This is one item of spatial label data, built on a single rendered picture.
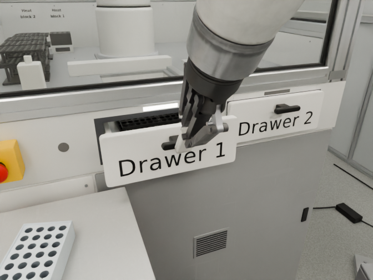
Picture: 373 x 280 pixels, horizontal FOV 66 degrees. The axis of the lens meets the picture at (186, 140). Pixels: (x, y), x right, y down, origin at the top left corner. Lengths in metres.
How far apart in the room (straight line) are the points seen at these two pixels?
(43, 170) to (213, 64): 0.48
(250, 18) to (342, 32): 0.64
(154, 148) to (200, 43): 0.31
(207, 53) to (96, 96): 0.35
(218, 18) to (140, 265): 0.40
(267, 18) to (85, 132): 0.47
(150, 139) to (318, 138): 0.57
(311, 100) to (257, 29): 0.59
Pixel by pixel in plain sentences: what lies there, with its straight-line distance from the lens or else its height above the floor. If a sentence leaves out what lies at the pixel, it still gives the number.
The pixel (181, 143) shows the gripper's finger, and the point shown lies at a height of 0.93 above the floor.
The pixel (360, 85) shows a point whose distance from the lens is 2.43.
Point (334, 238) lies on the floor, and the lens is 1.82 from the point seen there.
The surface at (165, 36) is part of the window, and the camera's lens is 0.65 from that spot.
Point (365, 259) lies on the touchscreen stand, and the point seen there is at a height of 0.03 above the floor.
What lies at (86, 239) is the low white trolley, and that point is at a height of 0.76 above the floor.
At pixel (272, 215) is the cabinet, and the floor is 0.51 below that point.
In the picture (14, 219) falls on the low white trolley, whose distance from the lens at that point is 0.69.
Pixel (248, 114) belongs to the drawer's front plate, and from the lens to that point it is 0.75.
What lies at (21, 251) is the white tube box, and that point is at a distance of 0.56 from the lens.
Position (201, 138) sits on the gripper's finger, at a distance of 0.42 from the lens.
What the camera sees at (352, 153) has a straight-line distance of 2.53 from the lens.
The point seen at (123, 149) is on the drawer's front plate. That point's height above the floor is 0.90.
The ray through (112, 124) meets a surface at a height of 0.84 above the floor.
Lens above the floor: 1.16
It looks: 26 degrees down
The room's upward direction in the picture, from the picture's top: straight up
